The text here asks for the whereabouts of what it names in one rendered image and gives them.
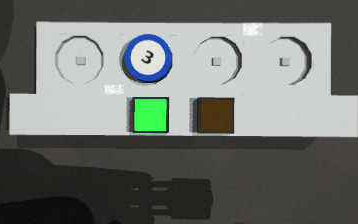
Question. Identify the light grey tray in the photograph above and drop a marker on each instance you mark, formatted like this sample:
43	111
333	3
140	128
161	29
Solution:
226	79

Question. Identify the blue screw cap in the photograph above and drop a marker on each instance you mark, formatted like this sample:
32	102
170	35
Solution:
148	58

